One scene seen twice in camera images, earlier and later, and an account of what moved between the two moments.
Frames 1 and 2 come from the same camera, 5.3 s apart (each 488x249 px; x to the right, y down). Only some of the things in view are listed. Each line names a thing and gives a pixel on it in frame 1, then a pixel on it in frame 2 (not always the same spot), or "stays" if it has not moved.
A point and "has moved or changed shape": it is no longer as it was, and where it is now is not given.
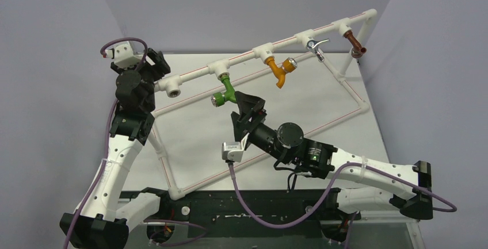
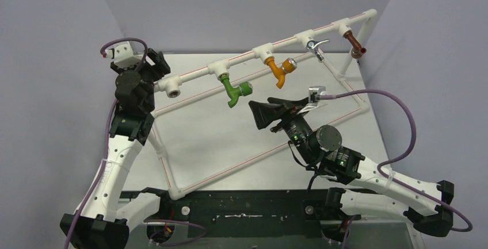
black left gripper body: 150,72 stays
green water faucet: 218,99 has moved or changed shape
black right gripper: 248,119 -> 282,117
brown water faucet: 357,51 stays
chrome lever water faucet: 312,44 stays
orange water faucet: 289,64 stays
